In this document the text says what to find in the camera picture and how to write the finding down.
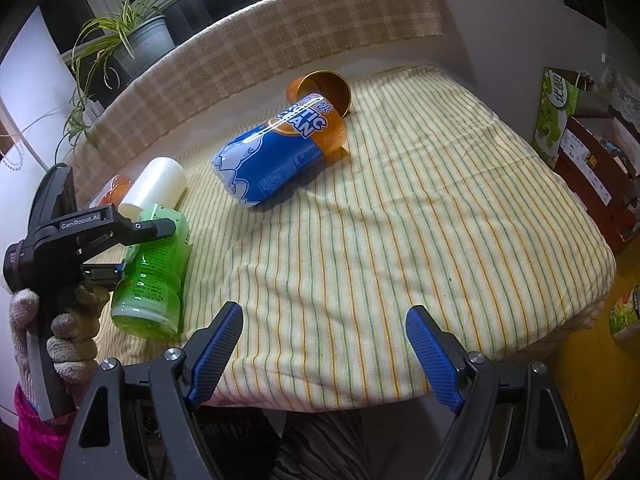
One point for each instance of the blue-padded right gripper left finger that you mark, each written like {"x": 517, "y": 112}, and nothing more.
{"x": 181, "y": 379}

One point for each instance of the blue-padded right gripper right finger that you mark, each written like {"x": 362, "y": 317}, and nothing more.
{"x": 465, "y": 382}

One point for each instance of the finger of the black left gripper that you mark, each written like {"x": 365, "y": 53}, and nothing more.
{"x": 103, "y": 274}
{"x": 130, "y": 233}

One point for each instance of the green plastic cup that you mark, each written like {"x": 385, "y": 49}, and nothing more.
{"x": 147, "y": 302}

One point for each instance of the pink sleeve forearm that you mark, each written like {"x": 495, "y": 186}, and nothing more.
{"x": 41, "y": 444}

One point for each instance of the white plastic cup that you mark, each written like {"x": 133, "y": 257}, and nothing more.
{"x": 162, "y": 182}

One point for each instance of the blue labelled cup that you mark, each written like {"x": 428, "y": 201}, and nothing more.
{"x": 254, "y": 165}

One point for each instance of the orange cup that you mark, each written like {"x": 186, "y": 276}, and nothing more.
{"x": 319, "y": 102}

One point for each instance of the gloved left hand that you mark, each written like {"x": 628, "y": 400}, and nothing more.
{"x": 71, "y": 347}

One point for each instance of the small orange-white bottle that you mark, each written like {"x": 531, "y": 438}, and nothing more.
{"x": 113, "y": 191}

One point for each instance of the green snack package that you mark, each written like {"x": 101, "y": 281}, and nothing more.
{"x": 624, "y": 315}

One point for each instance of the yellow striped cloth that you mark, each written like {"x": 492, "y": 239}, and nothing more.
{"x": 436, "y": 202}

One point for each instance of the potted spider plant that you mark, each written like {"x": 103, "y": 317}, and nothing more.
{"x": 97, "y": 42}

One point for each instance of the dark red box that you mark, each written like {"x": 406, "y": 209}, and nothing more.
{"x": 599, "y": 161}

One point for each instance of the green paper bag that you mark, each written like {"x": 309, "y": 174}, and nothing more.
{"x": 564, "y": 93}

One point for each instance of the beige plaid cloth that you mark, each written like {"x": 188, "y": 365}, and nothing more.
{"x": 245, "y": 48}

